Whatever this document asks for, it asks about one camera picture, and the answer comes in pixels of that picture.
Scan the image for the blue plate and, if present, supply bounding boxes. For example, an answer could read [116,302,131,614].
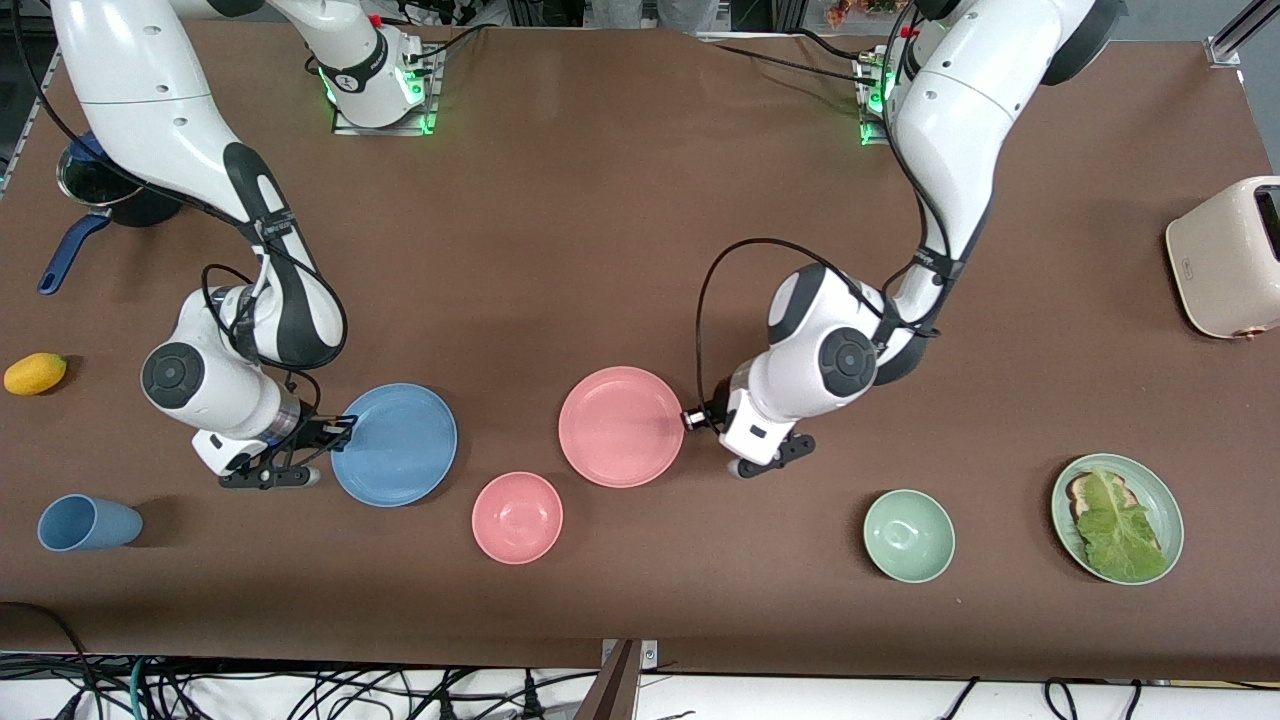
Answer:
[331,383,459,508]

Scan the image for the pink plate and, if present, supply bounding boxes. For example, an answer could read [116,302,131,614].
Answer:
[558,366,686,489]

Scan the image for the blue cup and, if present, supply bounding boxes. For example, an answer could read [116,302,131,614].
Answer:
[37,494,144,553]

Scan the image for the green bowl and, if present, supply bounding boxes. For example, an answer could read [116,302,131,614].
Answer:
[863,489,956,584]

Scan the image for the small pink bowl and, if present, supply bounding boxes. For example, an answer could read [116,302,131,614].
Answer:
[471,472,564,565]

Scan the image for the yellow lemon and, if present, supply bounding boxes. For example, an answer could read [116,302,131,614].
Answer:
[3,352,68,396]

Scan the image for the glass lid with blue knob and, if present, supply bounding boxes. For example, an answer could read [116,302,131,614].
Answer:
[57,132,143,208]

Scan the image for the toasted bread slice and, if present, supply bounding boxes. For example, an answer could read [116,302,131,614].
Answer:
[1066,473,1138,523]

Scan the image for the green lettuce leaf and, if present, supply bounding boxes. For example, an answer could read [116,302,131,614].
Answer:
[1075,466,1171,584]

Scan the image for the green plate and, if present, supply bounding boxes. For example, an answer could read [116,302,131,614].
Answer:
[1050,453,1185,586]

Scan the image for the grey trouser legs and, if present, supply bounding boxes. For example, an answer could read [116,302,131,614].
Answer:
[583,0,723,36]

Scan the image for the orange flower bunch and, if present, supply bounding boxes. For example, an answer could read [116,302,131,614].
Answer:
[825,0,906,26]

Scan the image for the beige toaster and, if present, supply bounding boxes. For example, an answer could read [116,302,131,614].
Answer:
[1165,176,1280,341]

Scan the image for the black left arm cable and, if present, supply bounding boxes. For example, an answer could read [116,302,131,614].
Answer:
[694,237,946,406]

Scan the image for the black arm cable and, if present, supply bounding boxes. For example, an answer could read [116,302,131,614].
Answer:
[694,237,946,406]
[10,0,351,421]

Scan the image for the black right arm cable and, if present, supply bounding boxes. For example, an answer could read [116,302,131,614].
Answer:
[10,0,351,421]

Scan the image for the metal clamp bracket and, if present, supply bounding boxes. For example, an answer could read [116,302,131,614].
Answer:
[600,638,661,669]

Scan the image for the dark saucepan with blue handle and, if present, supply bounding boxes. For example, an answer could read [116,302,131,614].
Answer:
[38,130,186,297]

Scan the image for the thick black floor cable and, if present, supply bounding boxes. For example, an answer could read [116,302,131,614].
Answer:
[0,600,96,720]

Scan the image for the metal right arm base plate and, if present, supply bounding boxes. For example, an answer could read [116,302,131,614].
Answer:
[332,45,441,137]

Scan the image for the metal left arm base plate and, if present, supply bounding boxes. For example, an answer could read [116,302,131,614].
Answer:
[855,55,901,147]

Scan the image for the black table cable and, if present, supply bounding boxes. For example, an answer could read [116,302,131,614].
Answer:
[705,28,881,89]

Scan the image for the aluminium frame profile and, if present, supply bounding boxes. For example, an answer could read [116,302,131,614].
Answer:
[1207,0,1280,67]

